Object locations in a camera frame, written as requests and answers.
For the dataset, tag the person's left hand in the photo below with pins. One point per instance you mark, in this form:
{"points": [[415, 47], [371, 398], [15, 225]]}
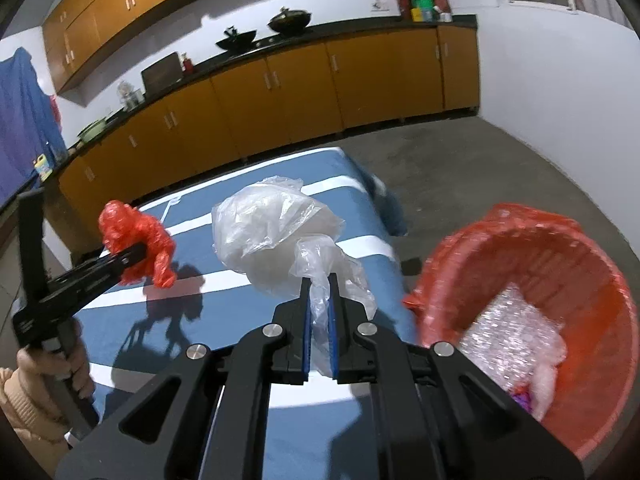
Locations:
{"points": [[77, 365]]}

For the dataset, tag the black countertop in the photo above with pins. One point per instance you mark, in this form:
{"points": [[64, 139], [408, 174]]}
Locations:
{"points": [[350, 30]]}

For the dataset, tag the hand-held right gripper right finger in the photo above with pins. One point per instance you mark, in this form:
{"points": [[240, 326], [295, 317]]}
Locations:
{"points": [[334, 330]]}

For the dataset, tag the lower wooden cabinets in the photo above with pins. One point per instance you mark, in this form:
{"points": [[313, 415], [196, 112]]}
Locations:
{"points": [[300, 95]]}

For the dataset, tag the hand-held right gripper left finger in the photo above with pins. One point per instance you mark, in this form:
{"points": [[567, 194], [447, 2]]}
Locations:
{"points": [[306, 340]]}

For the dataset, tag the clear plastic bag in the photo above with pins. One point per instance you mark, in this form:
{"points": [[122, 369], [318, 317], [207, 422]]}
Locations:
{"points": [[320, 265]]}

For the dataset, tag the red hanging cloth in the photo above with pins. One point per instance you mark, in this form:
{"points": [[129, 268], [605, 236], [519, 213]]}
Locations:
{"points": [[55, 110]]}

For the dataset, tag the green pot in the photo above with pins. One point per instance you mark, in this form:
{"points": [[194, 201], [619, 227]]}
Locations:
{"points": [[92, 131]]}

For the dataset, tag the yellow blue box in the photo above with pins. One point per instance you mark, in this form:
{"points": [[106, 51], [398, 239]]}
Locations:
{"points": [[43, 167]]}

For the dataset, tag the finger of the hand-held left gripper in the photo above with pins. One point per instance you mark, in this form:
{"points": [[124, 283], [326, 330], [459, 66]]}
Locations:
{"points": [[105, 260], [90, 287]]}

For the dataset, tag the blue hanging cloth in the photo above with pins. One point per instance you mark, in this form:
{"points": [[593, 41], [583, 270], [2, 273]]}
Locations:
{"points": [[25, 125]]}

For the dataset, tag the upper wooden cabinet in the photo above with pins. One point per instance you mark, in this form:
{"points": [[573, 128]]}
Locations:
{"points": [[100, 20]]}

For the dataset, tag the clear bubble wrap sheet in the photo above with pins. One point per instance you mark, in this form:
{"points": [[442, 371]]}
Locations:
{"points": [[510, 340]]}

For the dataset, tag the person's left forearm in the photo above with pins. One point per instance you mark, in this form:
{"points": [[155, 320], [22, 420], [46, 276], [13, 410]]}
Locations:
{"points": [[25, 410]]}

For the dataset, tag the white plastic bag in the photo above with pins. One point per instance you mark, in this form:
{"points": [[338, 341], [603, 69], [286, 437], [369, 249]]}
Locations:
{"points": [[270, 230]]}

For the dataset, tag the brown cutting board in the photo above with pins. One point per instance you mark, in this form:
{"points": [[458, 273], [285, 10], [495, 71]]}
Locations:
{"points": [[161, 72]]}

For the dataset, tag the blue striped tablecloth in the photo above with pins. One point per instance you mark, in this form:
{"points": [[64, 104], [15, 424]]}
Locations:
{"points": [[235, 310]]}

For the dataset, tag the glass jar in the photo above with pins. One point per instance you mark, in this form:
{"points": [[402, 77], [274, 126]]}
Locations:
{"points": [[129, 94]]}

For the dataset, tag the red plastic basket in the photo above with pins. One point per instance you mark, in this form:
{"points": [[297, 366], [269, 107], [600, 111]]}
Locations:
{"points": [[600, 310]]}

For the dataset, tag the red plastic liner bag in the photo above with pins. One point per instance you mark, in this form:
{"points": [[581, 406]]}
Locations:
{"points": [[525, 217]]}

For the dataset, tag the red utensil holder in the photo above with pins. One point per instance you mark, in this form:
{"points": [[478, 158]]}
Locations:
{"points": [[188, 65]]}

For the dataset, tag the black wok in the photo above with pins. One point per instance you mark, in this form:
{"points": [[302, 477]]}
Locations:
{"points": [[290, 22], [236, 40]]}

